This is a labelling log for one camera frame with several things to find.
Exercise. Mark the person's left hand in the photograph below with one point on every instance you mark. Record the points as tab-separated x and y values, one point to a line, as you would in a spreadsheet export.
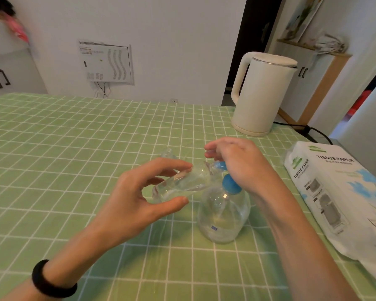
128	210

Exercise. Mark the red object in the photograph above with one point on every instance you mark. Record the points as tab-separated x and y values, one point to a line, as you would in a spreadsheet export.
358	101

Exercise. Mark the white wall panel cover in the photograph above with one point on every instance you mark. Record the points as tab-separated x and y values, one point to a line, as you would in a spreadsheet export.
106	61

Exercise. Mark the cream electric kettle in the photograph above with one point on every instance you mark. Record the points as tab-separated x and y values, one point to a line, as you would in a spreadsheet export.
261	95

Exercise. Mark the black wrist band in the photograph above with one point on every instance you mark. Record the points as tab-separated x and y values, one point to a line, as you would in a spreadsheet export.
48	282

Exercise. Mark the white door wooden side cabinet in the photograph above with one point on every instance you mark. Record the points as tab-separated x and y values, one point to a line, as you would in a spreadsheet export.
304	87

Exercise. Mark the person's right hand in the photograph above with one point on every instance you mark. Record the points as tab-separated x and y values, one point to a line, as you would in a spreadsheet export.
252	167

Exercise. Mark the green checked tablecloth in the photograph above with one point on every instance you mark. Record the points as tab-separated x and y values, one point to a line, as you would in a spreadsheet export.
50	184

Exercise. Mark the leaning framed picture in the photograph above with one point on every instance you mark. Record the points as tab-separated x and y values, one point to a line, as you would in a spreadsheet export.
302	18

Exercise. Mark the crumpled grey paper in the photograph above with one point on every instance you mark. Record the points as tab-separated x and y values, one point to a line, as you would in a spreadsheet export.
330	44

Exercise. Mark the large clear bottle blue pump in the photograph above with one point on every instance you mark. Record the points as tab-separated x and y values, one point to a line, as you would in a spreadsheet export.
222	216

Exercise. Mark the pink hanging item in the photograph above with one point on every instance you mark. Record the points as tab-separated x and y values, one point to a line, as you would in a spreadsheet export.
18	26

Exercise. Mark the white tissue paper pack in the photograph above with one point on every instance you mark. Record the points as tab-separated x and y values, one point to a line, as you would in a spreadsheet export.
332	191

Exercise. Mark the wooden top white cabinet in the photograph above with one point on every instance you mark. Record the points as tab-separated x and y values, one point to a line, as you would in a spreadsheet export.
14	72

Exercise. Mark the person's right forearm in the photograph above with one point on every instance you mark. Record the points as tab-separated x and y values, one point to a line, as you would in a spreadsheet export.
313	253

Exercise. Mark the small clear plastic bottle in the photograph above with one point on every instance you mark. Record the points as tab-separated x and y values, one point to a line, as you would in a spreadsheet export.
185	183
168	152

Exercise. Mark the person's left forearm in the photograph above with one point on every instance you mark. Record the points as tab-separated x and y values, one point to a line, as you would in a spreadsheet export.
62	269

